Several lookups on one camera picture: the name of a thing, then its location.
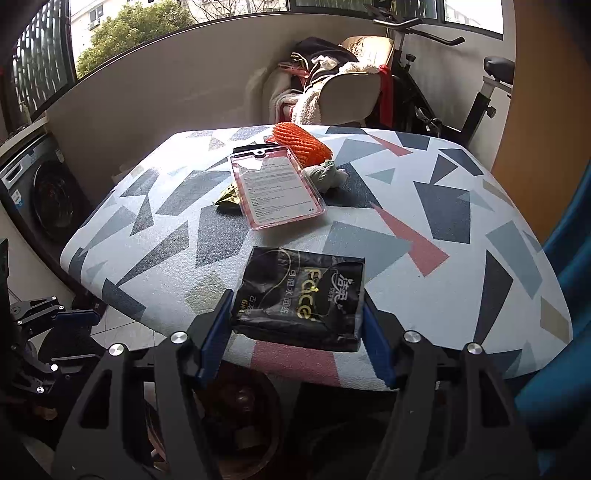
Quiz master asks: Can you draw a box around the white green tissue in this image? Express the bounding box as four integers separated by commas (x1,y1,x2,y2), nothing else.
304,160,348,194

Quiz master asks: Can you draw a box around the orange foam fruit net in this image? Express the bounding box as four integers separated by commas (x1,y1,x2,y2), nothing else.
264,122,332,168

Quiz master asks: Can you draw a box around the grey washing machine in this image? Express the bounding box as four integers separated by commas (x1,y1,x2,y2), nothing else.
0,133,93,259

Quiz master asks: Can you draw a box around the geometric pattern table cover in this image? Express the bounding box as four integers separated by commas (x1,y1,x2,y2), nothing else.
60,126,570,378

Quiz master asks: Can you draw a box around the pink clear plastic package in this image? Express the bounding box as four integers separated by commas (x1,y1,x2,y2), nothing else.
228,143,325,230

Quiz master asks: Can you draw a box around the gold crumpled wrapper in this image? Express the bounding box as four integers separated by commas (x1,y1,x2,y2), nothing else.
214,183,242,214

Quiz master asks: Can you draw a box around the black exercise bike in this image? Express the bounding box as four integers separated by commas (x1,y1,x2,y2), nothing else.
368,1,515,146

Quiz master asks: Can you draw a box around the beige chair with clothes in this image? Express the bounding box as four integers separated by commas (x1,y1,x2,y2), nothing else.
260,36,394,128

